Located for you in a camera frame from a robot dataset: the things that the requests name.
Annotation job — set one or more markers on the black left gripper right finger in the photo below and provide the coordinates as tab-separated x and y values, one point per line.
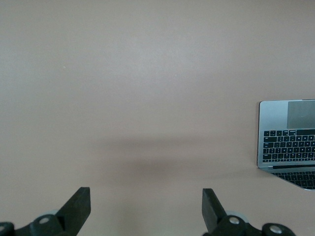
214	214

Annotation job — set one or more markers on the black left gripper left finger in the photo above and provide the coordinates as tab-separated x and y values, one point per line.
73	211

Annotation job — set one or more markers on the silver grey laptop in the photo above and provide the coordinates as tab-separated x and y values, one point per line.
273	118

